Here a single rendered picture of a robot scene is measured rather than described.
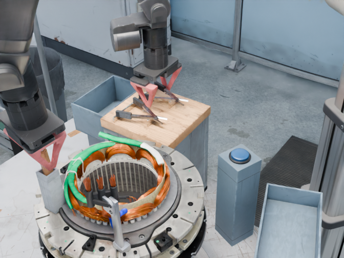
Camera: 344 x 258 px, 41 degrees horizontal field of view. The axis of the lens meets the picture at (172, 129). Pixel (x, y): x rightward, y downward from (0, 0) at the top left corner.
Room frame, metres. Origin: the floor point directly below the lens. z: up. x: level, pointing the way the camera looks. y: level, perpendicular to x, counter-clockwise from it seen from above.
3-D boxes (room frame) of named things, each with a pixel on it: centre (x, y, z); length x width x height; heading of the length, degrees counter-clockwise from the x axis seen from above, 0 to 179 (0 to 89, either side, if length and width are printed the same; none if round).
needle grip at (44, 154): (0.60, 0.22, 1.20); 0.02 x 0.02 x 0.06
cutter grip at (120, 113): (0.90, 0.11, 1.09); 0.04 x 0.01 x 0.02; 70
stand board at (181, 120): (0.94, 0.04, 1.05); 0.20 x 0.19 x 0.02; 55
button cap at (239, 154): (0.80, -0.15, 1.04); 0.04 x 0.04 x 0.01
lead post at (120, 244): (0.50, 0.09, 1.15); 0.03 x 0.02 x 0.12; 44
